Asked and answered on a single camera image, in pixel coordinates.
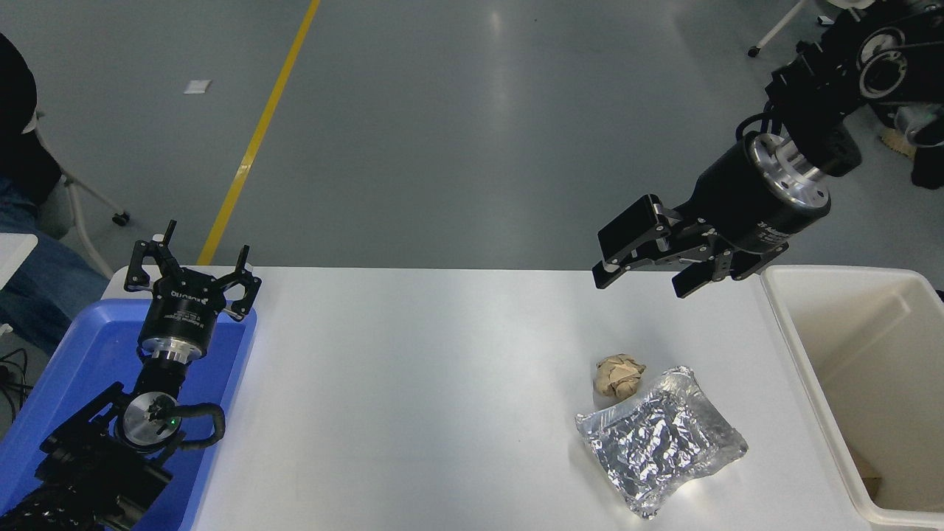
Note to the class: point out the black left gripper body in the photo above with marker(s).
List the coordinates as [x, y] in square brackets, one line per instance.
[181, 310]

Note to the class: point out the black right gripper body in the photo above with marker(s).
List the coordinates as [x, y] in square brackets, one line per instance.
[737, 199]

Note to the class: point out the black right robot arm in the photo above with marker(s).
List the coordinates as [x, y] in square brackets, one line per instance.
[811, 81]

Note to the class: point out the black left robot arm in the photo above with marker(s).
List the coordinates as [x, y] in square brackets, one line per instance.
[81, 472]

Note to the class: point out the blue plastic tray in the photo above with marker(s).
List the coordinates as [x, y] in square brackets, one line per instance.
[88, 346]

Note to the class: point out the person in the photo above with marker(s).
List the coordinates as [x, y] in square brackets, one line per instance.
[898, 141]
[37, 280]

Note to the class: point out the crumpled tan paper ball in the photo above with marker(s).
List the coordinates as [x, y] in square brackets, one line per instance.
[619, 376]

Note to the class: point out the small white side table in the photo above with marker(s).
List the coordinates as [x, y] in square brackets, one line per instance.
[15, 251]

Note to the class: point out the large pale plastic bin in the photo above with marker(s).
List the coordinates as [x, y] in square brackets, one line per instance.
[885, 354]

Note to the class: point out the white frame wheeled chair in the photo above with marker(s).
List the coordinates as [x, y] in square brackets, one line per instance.
[55, 217]
[754, 51]

